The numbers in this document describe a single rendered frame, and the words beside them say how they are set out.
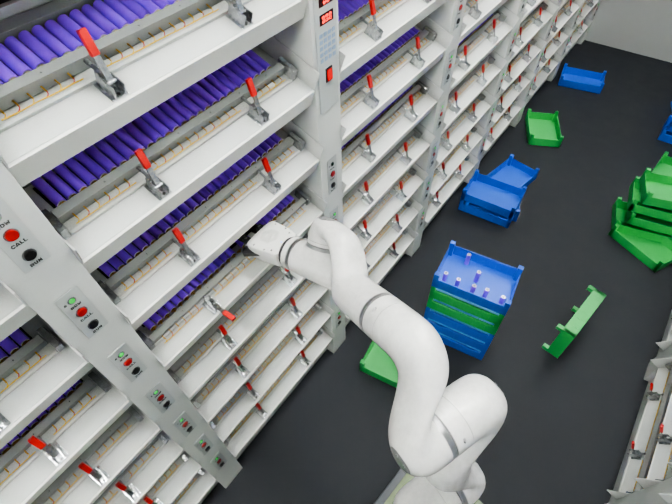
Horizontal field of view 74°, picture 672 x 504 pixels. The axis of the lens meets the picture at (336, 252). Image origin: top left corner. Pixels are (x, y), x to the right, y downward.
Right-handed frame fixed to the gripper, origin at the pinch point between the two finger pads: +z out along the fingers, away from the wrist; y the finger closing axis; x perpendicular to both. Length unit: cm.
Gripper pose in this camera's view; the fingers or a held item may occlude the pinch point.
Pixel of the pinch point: (247, 232)
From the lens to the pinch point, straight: 120.2
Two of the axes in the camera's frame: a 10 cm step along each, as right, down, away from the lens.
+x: 1.7, 6.9, 7.1
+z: -7.9, -3.4, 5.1
